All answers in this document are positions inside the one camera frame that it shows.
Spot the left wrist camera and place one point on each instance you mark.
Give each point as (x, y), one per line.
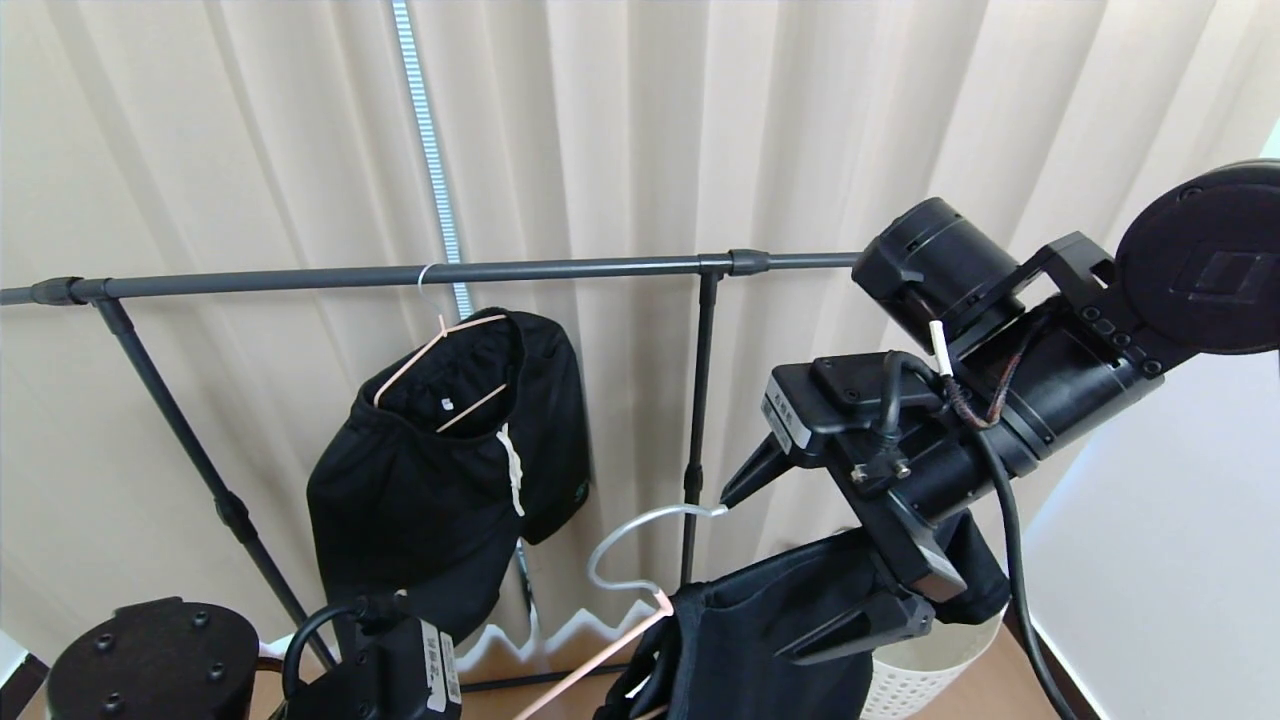
(400, 670)

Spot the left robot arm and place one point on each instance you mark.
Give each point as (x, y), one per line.
(150, 660)

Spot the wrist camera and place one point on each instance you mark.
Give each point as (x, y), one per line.
(830, 400)
(400, 670)

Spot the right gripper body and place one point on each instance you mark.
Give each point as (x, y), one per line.
(1060, 400)

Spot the white laundry basket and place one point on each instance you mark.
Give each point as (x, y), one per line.
(920, 680)

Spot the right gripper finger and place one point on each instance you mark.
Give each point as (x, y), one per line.
(760, 470)
(860, 625)

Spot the black garment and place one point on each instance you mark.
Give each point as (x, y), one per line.
(780, 640)

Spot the pink clothes hanger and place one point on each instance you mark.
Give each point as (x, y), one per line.
(441, 322)
(663, 603)

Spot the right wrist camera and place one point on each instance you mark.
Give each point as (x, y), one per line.
(830, 400)

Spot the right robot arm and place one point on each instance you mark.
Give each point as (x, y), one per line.
(1200, 260)

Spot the black clothes rack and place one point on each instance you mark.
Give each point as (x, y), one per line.
(600, 268)

